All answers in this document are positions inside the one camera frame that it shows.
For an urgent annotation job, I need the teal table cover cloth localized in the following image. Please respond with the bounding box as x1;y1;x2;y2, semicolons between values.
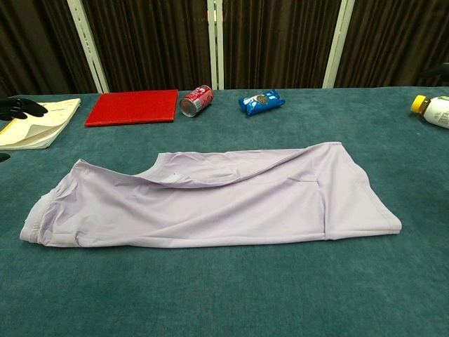
0;86;449;337

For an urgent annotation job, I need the white bottle with yellow cap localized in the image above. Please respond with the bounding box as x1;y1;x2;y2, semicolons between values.
410;94;449;130

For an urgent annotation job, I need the lavender sleeveless top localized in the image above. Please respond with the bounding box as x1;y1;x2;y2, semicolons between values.
19;141;403;249

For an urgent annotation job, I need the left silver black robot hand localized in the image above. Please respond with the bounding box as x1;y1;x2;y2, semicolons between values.
0;97;49;163

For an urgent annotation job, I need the blue cookie packet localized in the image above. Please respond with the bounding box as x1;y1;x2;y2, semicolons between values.
238;88;286;117

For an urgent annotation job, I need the cream notebook with yellow spine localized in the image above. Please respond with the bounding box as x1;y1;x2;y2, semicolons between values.
0;98;82;151

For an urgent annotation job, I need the dark curtain panel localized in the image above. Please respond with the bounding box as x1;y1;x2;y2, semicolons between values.
222;0;343;91
0;0;98;99
335;0;449;88
81;0;211;94

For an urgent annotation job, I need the white screen frame post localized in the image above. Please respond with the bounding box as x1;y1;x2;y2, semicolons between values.
206;0;225;91
321;0;356;89
66;0;109;94

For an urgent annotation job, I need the red soda can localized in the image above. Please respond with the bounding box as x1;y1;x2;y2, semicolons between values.
179;84;214;118

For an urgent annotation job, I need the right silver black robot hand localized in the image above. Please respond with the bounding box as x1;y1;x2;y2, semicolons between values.
419;66;449;87

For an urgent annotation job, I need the red flat board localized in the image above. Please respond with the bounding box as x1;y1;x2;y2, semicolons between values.
83;88;180;128

